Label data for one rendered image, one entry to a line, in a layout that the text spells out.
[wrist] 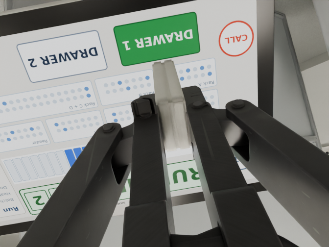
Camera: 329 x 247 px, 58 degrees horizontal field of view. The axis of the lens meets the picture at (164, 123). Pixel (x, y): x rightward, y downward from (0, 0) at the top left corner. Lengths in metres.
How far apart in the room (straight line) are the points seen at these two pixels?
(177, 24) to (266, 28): 0.10
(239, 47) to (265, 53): 0.03
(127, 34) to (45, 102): 0.13
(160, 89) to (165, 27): 0.19
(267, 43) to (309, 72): 3.66
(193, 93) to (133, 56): 0.19
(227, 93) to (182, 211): 1.04
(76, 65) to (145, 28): 0.09
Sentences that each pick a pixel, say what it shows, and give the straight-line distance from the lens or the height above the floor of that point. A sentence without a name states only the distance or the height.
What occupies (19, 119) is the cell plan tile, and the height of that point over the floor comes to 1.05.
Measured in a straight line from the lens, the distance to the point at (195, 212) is 1.43.
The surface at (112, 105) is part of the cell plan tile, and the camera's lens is 0.38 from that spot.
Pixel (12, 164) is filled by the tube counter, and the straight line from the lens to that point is 0.46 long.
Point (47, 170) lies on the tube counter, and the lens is 0.45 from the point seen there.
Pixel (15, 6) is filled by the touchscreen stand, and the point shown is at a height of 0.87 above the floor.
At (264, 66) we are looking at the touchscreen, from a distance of 0.39.
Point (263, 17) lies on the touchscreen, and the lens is 0.37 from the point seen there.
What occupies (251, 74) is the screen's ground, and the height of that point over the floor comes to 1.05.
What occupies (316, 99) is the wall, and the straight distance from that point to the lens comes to 3.96.
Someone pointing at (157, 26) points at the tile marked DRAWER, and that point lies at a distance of 0.35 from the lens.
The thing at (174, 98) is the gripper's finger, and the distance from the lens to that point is 0.15.
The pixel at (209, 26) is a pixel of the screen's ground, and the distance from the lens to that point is 0.35.
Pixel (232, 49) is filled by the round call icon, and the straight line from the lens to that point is 0.37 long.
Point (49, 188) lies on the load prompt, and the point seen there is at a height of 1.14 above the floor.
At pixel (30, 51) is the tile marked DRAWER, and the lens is 0.38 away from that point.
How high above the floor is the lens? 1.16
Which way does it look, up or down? 11 degrees down
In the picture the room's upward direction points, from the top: 170 degrees clockwise
